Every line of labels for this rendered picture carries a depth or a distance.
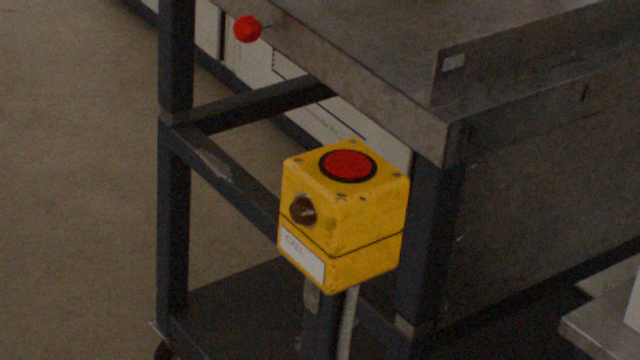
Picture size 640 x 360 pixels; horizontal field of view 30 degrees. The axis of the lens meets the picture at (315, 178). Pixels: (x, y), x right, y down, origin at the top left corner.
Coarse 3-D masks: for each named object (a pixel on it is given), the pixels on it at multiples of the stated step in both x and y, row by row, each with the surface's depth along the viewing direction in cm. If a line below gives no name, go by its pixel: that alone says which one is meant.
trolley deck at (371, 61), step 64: (256, 0) 139; (320, 0) 138; (384, 0) 140; (448, 0) 141; (512, 0) 142; (576, 0) 144; (320, 64) 132; (384, 64) 127; (448, 64) 128; (576, 64) 130; (384, 128) 126; (448, 128) 118; (512, 128) 124
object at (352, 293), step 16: (304, 288) 108; (352, 288) 106; (320, 304) 107; (336, 304) 108; (352, 304) 107; (304, 320) 110; (320, 320) 107; (336, 320) 109; (352, 320) 108; (304, 336) 111; (320, 336) 108; (336, 336) 110; (304, 352) 111; (320, 352) 109; (336, 352) 111
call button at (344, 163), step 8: (336, 152) 100; (344, 152) 100; (352, 152) 101; (328, 160) 99; (336, 160) 99; (344, 160) 99; (352, 160) 100; (360, 160) 100; (368, 160) 100; (328, 168) 99; (336, 168) 98; (344, 168) 98; (352, 168) 98; (360, 168) 99; (368, 168) 99; (344, 176) 98; (352, 176) 98; (360, 176) 98
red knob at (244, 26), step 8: (240, 16) 136; (248, 16) 136; (240, 24) 135; (248, 24) 135; (256, 24) 136; (264, 24) 138; (240, 32) 136; (248, 32) 135; (256, 32) 136; (240, 40) 136; (248, 40) 136
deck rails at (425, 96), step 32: (608, 0) 129; (512, 32) 121; (544, 32) 125; (576, 32) 128; (608, 32) 132; (480, 64) 121; (512, 64) 124; (544, 64) 128; (416, 96) 121; (448, 96) 120
